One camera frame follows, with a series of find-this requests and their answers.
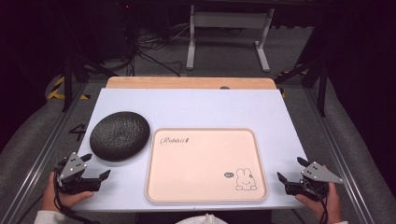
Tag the pink rectangular tray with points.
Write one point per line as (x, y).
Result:
(205, 168)

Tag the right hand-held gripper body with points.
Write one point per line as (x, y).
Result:
(315, 176)

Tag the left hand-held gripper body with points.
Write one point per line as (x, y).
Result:
(72, 168)

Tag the white metal table frame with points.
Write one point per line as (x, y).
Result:
(230, 20)

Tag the black tripod stand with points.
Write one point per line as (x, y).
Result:
(317, 68)
(72, 68)

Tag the person's left hand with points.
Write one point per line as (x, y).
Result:
(54, 199)

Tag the aluminium rail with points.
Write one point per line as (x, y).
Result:
(336, 155)
(40, 158)

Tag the wooden table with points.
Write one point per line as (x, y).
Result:
(190, 82)

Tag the black textured round plate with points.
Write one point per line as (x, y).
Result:
(120, 136)

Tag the person's right hand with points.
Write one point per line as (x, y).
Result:
(330, 206)

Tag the person's white clothing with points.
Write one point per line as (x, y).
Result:
(202, 219)

